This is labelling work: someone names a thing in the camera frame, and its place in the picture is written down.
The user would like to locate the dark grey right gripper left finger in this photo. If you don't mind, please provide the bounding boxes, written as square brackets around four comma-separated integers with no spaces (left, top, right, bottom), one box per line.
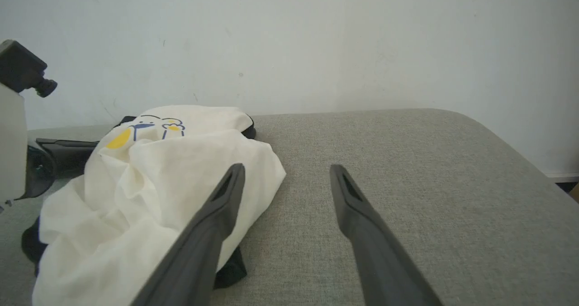
[131,163,246,306]

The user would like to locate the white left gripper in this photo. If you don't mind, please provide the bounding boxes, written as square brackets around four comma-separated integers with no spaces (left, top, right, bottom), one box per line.
[0,83,100,205]

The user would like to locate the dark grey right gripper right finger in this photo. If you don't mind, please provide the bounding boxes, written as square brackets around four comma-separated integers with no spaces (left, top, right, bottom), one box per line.
[329,163,444,306]

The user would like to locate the cream and black raglan shirt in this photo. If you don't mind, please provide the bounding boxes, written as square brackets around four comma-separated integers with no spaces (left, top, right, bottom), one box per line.
[21,105,287,306]

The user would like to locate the grey fabric sofa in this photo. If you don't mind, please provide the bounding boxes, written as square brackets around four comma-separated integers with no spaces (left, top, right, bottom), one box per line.
[0,108,579,306]

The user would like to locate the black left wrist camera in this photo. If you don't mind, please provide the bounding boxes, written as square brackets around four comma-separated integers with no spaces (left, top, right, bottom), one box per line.
[0,40,58,98]

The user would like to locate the white wall baseboard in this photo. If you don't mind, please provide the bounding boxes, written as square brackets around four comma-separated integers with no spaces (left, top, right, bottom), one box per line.
[545,172,579,183]

